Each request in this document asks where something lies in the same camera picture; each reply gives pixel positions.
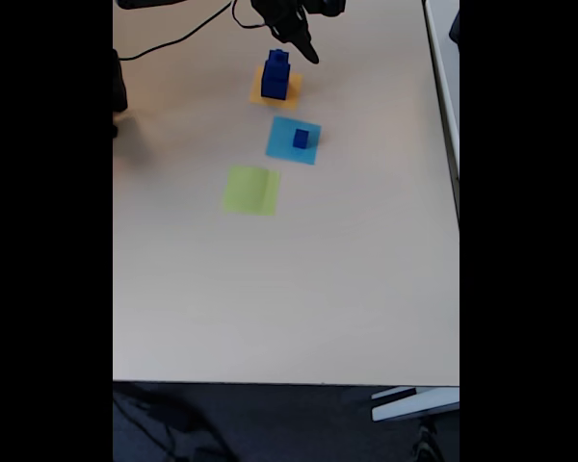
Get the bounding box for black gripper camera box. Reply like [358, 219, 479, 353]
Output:
[312, 0, 347, 19]

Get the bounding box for black floor cables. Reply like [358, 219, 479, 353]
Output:
[113, 384, 232, 462]

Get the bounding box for medium blue cube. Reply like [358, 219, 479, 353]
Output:
[264, 55, 291, 78]

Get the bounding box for large blue cube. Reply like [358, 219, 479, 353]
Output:
[260, 71, 289, 101]

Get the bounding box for blue paper square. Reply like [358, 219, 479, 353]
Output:
[264, 115, 323, 167]

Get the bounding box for green paper square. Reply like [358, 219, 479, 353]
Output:
[222, 166, 281, 217]

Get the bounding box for white table foot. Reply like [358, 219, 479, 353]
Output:
[370, 386, 460, 424]

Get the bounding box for orange paper square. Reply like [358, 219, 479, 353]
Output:
[249, 65, 303, 111]

